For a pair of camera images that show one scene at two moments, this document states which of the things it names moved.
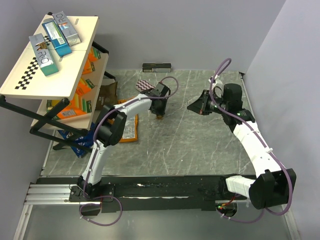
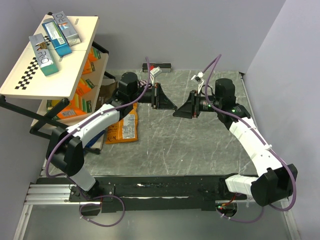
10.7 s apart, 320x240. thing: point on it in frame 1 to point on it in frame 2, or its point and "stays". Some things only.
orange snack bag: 131,129 stays
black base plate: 161,193 stays
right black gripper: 200,106 to 191,108
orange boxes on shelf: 79,105 stays
